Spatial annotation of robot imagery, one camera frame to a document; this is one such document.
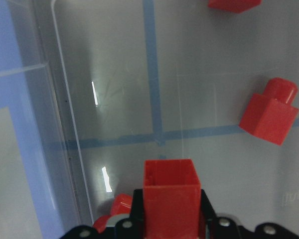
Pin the clear plastic storage box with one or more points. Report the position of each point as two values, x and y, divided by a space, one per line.
115 82

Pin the red block under lid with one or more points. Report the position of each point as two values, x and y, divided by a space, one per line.
235 6

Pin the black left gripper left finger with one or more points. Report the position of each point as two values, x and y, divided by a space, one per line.
132 227

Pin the red block in box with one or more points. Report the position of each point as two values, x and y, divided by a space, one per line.
270 115

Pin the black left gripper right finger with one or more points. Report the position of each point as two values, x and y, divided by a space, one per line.
216 227

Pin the red block at box edge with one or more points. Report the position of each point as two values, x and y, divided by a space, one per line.
120 209

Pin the red block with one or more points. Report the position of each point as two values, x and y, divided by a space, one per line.
120 209
270 115
235 6
171 196

